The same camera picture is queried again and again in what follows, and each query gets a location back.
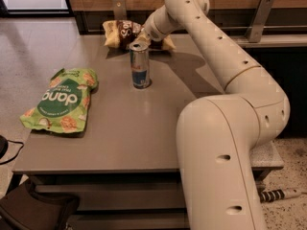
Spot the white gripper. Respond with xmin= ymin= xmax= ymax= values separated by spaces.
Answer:
xmin=136 ymin=13 xmax=162 ymax=45

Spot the brown yellow chip bag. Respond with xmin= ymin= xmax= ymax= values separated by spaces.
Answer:
xmin=103 ymin=20 xmax=176 ymax=51

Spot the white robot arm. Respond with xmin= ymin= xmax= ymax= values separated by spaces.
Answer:
xmin=145 ymin=0 xmax=290 ymax=230

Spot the green dang snack bag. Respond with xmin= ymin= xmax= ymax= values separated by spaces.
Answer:
xmin=20 ymin=68 xmax=98 ymax=134

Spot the silver blue energy drink can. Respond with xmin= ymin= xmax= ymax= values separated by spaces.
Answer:
xmin=130 ymin=41 xmax=151 ymax=89

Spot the grey table with drawers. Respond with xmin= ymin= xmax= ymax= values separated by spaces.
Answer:
xmin=12 ymin=33 xmax=285 ymax=230

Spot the black round object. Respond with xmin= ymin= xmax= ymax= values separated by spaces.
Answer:
xmin=0 ymin=135 xmax=9 ymax=159

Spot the white striped power strip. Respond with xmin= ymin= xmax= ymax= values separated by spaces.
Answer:
xmin=259 ymin=188 xmax=303 ymax=203

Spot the dark brown chair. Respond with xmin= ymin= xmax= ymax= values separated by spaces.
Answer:
xmin=0 ymin=180 xmax=79 ymax=230

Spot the left metal wall bracket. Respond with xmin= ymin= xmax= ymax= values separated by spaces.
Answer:
xmin=112 ymin=0 xmax=127 ymax=20

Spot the metal wall bracket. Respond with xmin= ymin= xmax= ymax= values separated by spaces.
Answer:
xmin=246 ymin=0 xmax=274 ymax=43
xmin=112 ymin=0 xmax=127 ymax=20

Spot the right metal wall bracket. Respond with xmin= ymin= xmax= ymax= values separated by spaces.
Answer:
xmin=246 ymin=0 xmax=274 ymax=43

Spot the black cable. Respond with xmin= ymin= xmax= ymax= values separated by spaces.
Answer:
xmin=0 ymin=140 xmax=25 ymax=166

